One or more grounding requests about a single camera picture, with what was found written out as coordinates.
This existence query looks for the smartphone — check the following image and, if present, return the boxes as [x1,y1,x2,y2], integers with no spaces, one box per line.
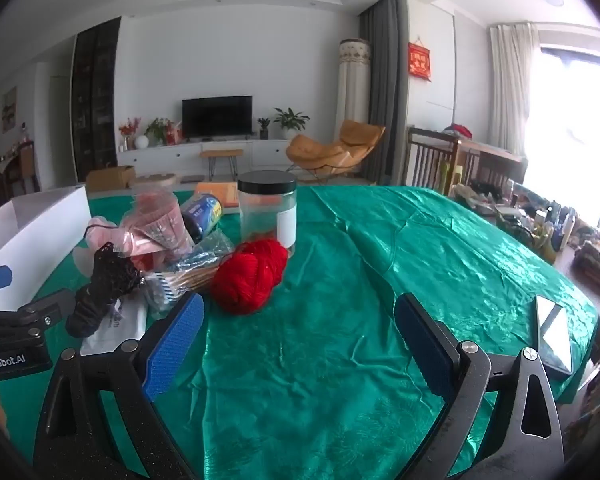
[534,295,573,376]

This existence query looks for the covered floor air conditioner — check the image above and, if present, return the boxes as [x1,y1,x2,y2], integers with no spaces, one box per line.
[337,38,373,128]

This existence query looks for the red yarn ball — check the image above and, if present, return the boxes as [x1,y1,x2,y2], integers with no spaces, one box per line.
[211,238,289,316]

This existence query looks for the wooden dining chair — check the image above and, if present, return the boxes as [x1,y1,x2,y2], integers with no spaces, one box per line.
[2,141,41,196]

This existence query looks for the red envelopes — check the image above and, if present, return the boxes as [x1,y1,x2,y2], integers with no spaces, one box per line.
[117,190,196,261]

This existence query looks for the grey curtain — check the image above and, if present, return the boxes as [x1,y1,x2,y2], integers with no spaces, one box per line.
[358,0,406,186]

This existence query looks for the orange book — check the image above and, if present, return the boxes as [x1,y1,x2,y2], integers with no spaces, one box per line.
[195,182,241,208]

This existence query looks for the framed wall painting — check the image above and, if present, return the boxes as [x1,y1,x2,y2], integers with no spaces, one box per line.
[1,86,18,133]

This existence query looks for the pink mesh bath pouf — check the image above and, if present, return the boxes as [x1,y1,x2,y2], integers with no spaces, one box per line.
[72,215,126,276]

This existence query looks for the large green potted plant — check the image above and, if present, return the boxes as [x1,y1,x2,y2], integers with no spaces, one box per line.
[272,107,311,136]

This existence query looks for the clear jar with black lid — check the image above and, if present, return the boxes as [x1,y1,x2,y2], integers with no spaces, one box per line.
[237,171,298,259]

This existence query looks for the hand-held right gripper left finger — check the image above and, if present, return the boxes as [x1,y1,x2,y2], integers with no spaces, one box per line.
[32,291,206,480]

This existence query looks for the green satin tablecloth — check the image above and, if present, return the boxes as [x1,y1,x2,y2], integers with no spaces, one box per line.
[10,185,600,480]

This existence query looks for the wooden bench with metal legs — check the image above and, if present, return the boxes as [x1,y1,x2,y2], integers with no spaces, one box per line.
[200,149,244,181]

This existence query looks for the brown cardboard box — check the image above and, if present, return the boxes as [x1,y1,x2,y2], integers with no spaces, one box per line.
[86,165,136,192]

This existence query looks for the red flowers in vase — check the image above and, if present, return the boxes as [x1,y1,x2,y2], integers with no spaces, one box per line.
[118,117,142,151]

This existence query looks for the potted plant with red decorations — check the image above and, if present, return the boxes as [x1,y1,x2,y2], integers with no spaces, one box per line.
[145,117,181,146]

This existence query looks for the beige tissue pack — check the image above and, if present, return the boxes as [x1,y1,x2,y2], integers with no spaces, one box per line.
[80,300,148,356]

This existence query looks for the bundle of wooden sticks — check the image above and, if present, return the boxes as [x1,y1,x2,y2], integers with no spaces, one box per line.
[145,230,236,318]

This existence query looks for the white cardboard box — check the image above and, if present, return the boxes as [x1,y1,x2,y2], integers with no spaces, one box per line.
[0,184,93,311]

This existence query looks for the wooden side table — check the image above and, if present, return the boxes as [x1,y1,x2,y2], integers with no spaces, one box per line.
[455,137,528,186]

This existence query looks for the black television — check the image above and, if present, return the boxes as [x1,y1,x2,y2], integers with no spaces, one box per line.
[181,95,254,139]

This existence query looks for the black yarn ball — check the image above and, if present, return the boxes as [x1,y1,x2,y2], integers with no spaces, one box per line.
[65,242,146,338]

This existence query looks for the dark glass display cabinet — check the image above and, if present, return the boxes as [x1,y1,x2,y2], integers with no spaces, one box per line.
[71,16,121,171]

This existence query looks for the white tv cabinet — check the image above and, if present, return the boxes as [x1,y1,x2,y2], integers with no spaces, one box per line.
[125,138,301,176]

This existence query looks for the pile of desk clutter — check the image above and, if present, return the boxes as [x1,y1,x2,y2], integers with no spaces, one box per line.
[450,180,600,271]

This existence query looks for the wooden slatted chair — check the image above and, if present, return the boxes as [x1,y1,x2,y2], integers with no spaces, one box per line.
[405,127,458,193]

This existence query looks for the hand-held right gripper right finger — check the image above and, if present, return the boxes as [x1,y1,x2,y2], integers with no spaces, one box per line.
[394,292,567,480]

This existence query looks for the beige cat scratcher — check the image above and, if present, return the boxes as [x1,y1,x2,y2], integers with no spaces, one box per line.
[130,172,180,191]

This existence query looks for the red wall hanging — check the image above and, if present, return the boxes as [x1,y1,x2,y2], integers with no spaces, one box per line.
[407,37,432,82]

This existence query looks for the black garbage bag roll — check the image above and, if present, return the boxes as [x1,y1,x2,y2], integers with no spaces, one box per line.
[180,192,224,243]

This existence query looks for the white sheer curtain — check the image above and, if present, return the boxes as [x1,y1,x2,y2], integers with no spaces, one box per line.
[490,24,541,161]

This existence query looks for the orange rocking lounge chair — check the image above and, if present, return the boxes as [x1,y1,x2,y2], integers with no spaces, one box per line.
[286,120,387,184]

